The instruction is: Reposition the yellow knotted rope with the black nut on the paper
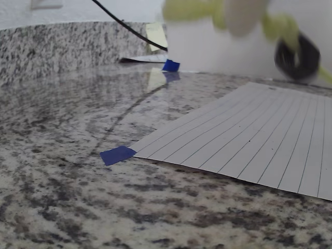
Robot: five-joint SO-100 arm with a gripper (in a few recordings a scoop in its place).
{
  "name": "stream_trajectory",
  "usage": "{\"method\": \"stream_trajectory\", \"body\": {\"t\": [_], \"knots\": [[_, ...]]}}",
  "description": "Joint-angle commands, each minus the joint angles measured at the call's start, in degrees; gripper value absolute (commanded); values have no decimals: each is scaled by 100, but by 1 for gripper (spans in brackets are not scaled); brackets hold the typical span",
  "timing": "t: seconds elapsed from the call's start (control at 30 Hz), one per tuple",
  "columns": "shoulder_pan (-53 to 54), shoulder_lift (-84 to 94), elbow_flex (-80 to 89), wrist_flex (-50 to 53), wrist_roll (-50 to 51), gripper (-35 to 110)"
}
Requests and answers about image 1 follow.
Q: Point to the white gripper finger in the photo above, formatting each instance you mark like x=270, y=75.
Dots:
x=245, y=15

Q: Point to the black hex nut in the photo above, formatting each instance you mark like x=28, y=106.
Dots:
x=308, y=64

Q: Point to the blue tape piece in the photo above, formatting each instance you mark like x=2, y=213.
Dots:
x=171, y=65
x=116, y=155

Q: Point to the yellow sticky note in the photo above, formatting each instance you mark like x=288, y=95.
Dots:
x=157, y=33

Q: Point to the flat white paper sheet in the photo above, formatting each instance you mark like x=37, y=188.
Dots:
x=150, y=58

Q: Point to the lined paper sheet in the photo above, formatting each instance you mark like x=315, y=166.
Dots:
x=259, y=135

